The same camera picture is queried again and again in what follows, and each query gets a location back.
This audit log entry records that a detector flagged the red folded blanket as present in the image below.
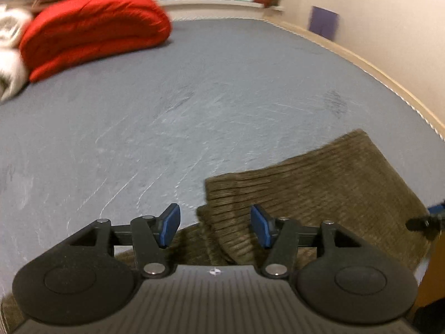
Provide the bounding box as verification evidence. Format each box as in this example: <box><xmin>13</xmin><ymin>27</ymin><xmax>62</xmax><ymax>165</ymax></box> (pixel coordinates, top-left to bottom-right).
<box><xmin>19</xmin><ymin>0</ymin><xmax>172</xmax><ymax>83</ymax></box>

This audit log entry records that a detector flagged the purple square wall sticker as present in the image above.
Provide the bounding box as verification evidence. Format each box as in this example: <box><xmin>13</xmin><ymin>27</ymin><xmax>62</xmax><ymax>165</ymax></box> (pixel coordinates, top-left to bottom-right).
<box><xmin>309</xmin><ymin>6</ymin><xmax>339</xmax><ymax>41</ymax></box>

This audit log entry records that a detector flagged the white folded comforter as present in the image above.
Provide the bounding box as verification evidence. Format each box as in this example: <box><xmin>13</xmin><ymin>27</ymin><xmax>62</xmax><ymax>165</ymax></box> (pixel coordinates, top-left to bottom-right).
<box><xmin>0</xmin><ymin>5</ymin><xmax>35</xmax><ymax>102</ymax></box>

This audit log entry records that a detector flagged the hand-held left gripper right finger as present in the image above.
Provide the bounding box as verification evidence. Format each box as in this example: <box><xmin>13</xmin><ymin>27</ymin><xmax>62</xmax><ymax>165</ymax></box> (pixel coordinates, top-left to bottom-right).
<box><xmin>250</xmin><ymin>205</ymin><xmax>364</xmax><ymax>279</ymax></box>

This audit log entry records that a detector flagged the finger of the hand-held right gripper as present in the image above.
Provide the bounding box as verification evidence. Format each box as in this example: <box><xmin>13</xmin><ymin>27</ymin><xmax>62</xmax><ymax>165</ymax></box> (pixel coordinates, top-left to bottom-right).
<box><xmin>406</xmin><ymin>200</ymin><xmax>445</xmax><ymax>241</ymax></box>

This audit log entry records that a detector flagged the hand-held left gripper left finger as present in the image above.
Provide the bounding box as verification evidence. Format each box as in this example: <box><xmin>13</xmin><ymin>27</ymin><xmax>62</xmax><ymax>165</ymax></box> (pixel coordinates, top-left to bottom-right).
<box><xmin>68</xmin><ymin>203</ymin><xmax>181</xmax><ymax>279</ymax></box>

